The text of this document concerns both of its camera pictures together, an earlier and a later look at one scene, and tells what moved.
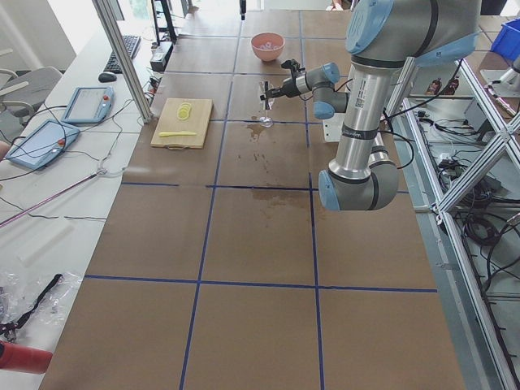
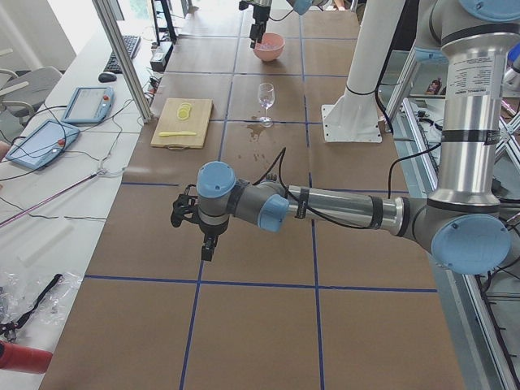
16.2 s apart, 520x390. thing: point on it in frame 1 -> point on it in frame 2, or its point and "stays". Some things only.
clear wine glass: x=266 y=103 stays
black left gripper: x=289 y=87 -> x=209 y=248
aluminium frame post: x=123 y=58 stays
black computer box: x=160 y=54 stays
